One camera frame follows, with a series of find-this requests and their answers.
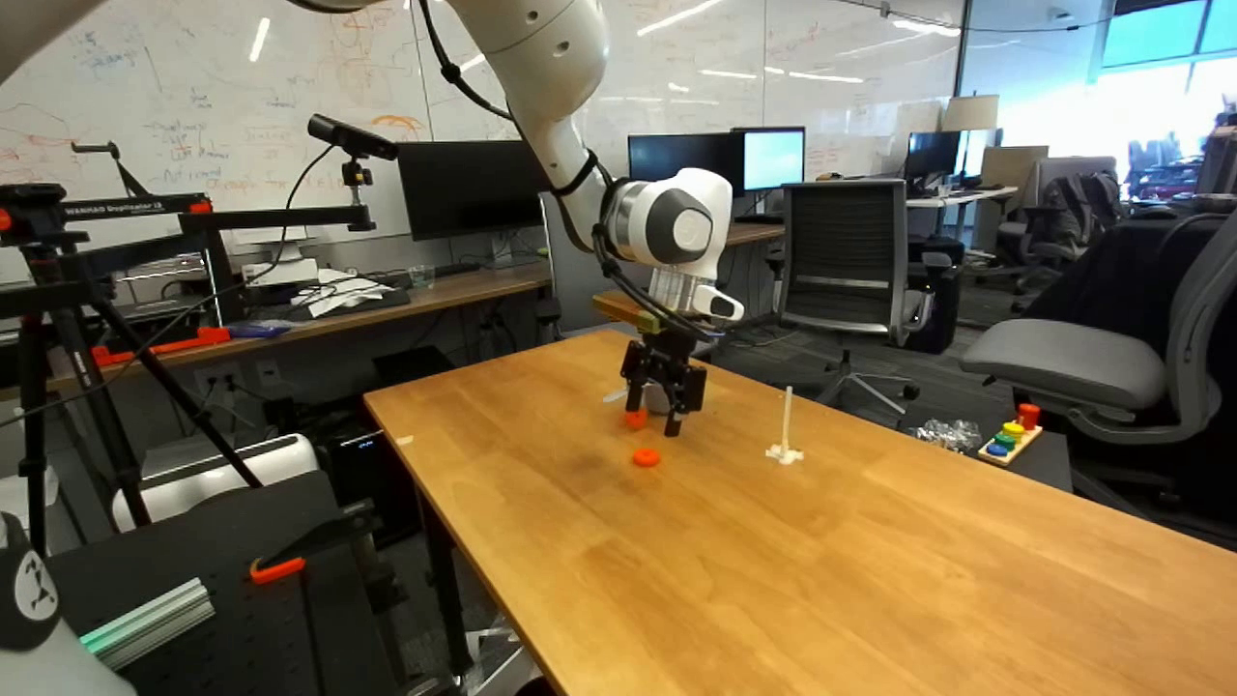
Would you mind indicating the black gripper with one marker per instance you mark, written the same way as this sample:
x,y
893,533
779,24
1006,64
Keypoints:
x,y
667,363

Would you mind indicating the white peg stand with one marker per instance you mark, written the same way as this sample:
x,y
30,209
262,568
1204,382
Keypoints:
x,y
783,456

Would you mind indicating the grey office chair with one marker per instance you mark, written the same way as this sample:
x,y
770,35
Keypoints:
x,y
1065,363
574,291

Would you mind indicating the long wooden desk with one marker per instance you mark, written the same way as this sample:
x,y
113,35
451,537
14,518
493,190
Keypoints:
x,y
451,291

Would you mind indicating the black mesh office chair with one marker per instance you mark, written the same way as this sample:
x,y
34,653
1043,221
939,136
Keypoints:
x,y
844,255

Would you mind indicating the black computer monitor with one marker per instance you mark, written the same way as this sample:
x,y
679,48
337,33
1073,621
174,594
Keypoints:
x,y
930,155
682,155

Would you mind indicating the lit computer monitor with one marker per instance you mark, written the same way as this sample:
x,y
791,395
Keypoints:
x,y
775,162

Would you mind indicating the black table leg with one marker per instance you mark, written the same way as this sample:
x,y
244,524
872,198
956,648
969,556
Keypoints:
x,y
444,594

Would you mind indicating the wide black monitor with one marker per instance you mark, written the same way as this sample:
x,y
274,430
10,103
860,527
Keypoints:
x,y
451,197

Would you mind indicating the clear plastic bag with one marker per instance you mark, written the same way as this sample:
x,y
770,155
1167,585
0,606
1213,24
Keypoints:
x,y
952,436

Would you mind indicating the black computer tower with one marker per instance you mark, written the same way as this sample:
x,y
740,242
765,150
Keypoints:
x,y
372,478

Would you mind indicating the black side stool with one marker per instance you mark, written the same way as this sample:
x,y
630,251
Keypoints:
x,y
952,462

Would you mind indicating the white papers pile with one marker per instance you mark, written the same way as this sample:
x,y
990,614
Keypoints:
x,y
333,296

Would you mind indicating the colourful shape sorter toy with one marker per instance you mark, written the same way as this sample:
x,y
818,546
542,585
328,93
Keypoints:
x,y
1010,444

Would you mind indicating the small wooden desk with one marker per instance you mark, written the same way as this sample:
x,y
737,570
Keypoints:
x,y
961,198

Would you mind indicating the beige lamp shade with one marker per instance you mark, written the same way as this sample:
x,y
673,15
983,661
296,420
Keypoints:
x,y
969,115

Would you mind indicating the beige chair back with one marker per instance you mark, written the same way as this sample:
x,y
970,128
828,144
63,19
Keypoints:
x,y
1015,167

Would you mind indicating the black boom bar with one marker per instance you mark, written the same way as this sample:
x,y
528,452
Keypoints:
x,y
255,220

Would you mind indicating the white rounded box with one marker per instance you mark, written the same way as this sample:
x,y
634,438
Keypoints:
x,y
216,478

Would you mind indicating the black cart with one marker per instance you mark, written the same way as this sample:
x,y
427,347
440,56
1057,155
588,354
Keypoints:
x,y
193,543

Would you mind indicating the red clamp bar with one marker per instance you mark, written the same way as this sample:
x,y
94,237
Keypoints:
x,y
167,347

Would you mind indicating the silver green tube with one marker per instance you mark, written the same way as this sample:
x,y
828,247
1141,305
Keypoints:
x,y
157,621

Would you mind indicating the black tripod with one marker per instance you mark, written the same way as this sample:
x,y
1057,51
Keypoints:
x,y
60,333

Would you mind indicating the black stereo camera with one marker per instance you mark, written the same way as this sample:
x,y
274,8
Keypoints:
x,y
347,135

